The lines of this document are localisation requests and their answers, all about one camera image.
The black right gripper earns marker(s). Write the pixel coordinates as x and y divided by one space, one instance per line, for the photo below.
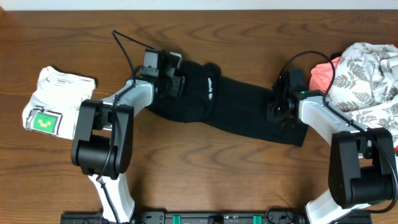
269 113

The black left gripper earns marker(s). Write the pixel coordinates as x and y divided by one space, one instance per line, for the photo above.
177 83

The black t-shirt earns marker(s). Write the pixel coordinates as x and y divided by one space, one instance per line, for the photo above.
229 105

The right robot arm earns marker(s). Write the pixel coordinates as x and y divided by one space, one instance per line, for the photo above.
362 167

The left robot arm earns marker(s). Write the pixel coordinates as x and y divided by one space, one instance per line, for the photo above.
102 144

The coral pink garment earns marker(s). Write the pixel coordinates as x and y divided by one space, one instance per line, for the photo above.
321 76

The white fern-print garment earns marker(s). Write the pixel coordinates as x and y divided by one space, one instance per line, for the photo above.
365 85

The folded white pixel-print t-shirt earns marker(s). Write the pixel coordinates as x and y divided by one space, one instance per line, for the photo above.
54 107

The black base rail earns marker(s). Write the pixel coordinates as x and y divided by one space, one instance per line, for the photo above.
277 217

